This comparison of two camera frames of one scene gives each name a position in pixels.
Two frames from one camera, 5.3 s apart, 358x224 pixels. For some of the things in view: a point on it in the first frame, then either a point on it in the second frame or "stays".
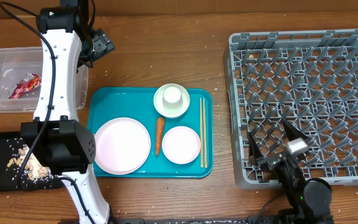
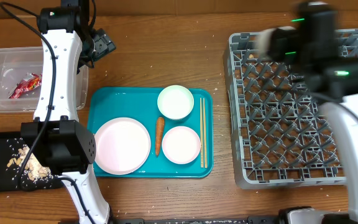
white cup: x=172 y=96 to x=263 y=37
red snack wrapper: x=31 y=81 stays
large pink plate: x=122 y=145 stays
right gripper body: x=272 y=161 to x=288 y=50
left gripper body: x=96 y=46 stays
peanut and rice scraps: x=35 y=169 stays
